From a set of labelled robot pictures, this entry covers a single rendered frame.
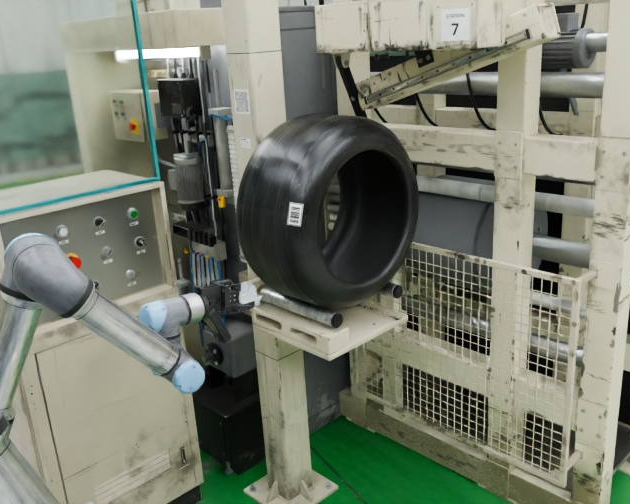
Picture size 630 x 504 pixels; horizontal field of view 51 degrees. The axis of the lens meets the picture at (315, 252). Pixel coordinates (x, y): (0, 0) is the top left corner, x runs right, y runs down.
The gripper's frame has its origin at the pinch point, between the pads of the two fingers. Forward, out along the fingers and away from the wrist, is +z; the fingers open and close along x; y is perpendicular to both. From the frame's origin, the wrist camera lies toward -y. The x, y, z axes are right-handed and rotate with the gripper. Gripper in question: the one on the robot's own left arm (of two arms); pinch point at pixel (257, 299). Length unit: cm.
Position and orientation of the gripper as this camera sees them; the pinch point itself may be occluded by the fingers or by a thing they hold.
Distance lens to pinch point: 185.2
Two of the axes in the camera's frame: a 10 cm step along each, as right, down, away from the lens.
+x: -6.9, -1.9, 7.0
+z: 7.2, -1.4, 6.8
